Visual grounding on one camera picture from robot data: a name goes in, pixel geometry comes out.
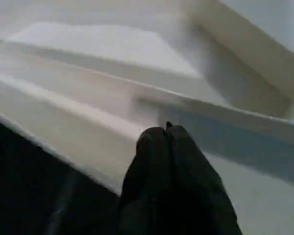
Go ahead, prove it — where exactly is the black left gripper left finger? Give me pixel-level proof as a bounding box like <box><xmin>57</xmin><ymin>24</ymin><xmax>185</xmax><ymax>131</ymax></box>
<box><xmin>117</xmin><ymin>126</ymin><xmax>174</xmax><ymax>235</ymax></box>

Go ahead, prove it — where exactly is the white plastic table top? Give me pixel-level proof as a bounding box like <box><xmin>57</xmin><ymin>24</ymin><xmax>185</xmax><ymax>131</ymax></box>
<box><xmin>0</xmin><ymin>0</ymin><xmax>294</xmax><ymax>235</ymax></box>

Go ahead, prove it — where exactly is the black mat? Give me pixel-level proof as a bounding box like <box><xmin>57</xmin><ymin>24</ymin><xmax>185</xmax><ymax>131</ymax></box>
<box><xmin>0</xmin><ymin>110</ymin><xmax>124</xmax><ymax>235</ymax></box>

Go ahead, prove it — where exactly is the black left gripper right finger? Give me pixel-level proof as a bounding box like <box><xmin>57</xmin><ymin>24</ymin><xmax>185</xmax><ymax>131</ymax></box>
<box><xmin>165</xmin><ymin>121</ymin><xmax>244</xmax><ymax>235</ymax></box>

